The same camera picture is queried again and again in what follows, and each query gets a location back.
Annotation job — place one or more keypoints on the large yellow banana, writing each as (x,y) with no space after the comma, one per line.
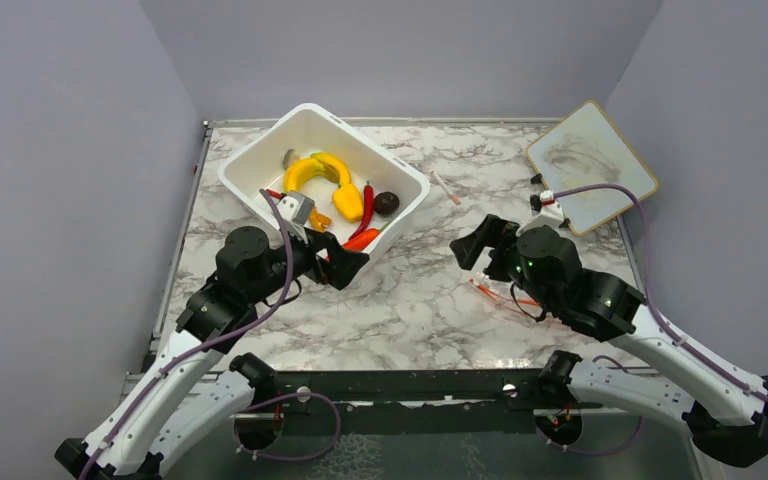
(297,174)

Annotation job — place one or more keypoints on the white marker pink cap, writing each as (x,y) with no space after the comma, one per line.
(445,187)

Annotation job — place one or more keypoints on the dark brown round fruit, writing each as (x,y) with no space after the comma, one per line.
(386,204)

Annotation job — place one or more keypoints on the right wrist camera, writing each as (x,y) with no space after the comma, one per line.
(546,211)

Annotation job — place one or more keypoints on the small yellow banana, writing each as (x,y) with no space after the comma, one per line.
(334,169)

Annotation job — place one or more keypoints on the small whiteboard wooden frame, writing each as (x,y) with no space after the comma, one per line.
(586,148)

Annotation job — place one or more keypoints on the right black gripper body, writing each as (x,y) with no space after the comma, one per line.
(505,263)

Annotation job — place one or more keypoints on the orange carrot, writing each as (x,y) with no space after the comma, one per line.
(362,240)

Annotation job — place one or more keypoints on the red chili pepper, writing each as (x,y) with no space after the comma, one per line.
(368,210)

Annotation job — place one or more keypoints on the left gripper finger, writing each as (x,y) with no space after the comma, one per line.
(342,266)
(328,242)

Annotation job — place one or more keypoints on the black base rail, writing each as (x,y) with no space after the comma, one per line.
(394,402)

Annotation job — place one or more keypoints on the clear zip bag orange zipper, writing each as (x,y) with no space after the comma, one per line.
(525,307)

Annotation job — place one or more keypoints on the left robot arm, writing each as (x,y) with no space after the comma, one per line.
(159,422)

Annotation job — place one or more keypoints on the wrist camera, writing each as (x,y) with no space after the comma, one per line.
(546,211)
(295,209)

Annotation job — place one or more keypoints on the beige mushroom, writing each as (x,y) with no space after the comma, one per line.
(290,157)

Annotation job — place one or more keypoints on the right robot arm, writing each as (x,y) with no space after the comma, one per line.
(722,408)

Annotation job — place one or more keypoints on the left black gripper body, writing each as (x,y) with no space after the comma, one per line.
(304,258)

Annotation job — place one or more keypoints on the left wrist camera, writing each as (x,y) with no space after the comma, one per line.
(295,209)

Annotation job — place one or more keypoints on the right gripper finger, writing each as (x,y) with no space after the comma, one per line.
(489,233)
(467,251)

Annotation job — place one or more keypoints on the yellow bell pepper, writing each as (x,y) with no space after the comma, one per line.
(348,202)

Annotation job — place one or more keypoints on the white plastic bin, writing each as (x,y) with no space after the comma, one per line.
(308,129)

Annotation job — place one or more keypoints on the small orange food piece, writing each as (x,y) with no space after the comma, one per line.
(319,222)

